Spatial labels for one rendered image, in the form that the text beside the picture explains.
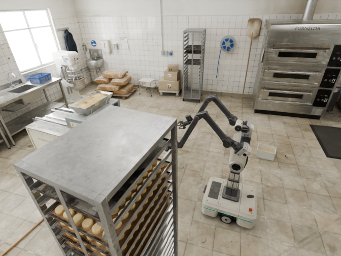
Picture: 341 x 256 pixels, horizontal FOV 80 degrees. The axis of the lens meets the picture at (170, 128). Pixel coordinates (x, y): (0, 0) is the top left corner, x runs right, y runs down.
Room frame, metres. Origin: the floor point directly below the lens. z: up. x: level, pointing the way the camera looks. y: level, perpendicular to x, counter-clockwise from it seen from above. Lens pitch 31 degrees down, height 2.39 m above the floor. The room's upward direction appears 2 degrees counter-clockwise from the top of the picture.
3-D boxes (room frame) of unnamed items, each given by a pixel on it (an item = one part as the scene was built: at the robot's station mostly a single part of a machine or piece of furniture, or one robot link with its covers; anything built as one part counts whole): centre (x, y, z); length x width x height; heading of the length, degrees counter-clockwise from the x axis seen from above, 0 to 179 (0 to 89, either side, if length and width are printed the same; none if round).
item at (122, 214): (0.76, 0.14, 1.59); 0.64 x 0.03 x 0.03; 154
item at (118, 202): (0.76, 0.14, 1.68); 0.64 x 0.03 x 0.03; 154
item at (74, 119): (2.57, 1.05, 1.01); 0.72 x 0.33 x 0.34; 156
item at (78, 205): (0.84, 0.32, 1.68); 0.60 x 0.40 x 0.02; 154
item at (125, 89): (6.03, 1.39, 0.19); 0.72 x 0.42 x 0.15; 167
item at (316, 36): (4.63, -2.88, 1.00); 1.56 x 1.20 x 2.01; 72
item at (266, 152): (2.87, -1.69, 0.08); 0.30 x 0.22 x 0.16; 63
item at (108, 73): (6.11, 1.63, 0.62); 0.72 x 0.42 x 0.17; 79
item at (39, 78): (4.80, 3.05, 0.95); 0.40 x 0.30 x 0.14; 165
